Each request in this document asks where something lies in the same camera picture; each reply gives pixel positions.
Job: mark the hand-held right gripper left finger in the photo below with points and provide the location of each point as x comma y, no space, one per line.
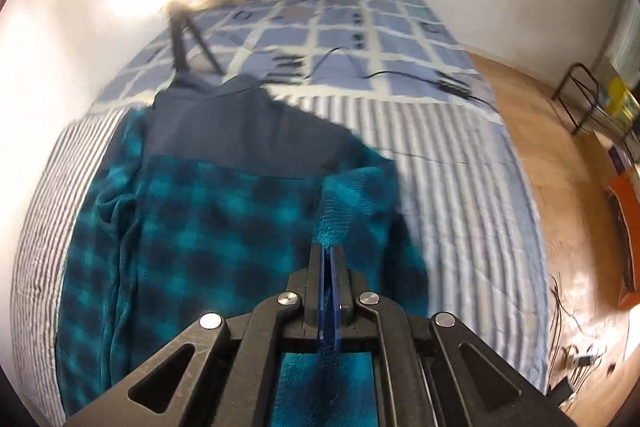
322,307

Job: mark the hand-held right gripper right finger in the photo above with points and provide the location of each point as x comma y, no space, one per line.
336,307

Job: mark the teal plaid fleece jacket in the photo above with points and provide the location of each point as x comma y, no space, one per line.
200,217

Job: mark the black clothes rack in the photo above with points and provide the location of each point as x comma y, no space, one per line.
581,66

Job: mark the blue striped blanket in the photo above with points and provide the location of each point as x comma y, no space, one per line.
450,182

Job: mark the blue checked bed sheet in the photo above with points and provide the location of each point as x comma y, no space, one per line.
390,37

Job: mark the black tripod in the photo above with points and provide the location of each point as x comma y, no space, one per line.
177,42

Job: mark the orange box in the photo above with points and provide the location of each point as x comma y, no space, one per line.
631,207

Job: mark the dark blue flat box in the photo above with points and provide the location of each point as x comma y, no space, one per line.
617,159

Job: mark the yellow box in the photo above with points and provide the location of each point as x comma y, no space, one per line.
620,99

